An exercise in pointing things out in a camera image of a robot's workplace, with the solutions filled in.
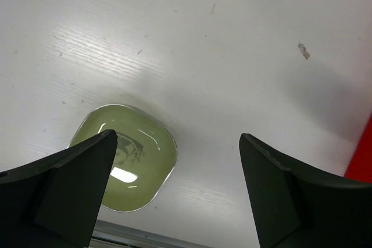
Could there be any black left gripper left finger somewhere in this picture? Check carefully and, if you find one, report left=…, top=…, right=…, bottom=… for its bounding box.
left=1, top=130, right=117, bottom=247

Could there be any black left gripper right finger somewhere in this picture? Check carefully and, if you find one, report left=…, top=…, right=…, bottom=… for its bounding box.
left=239, top=134, right=371, bottom=247

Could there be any green square panda plate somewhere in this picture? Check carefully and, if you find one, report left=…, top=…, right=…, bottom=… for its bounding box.
left=69, top=104, right=177, bottom=213

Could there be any red plastic bin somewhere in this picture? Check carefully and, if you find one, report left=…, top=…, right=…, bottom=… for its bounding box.
left=344, top=117, right=372, bottom=183

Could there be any aluminium front rail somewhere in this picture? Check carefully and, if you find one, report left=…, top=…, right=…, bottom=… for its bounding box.
left=88, top=220, right=206, bottom=247

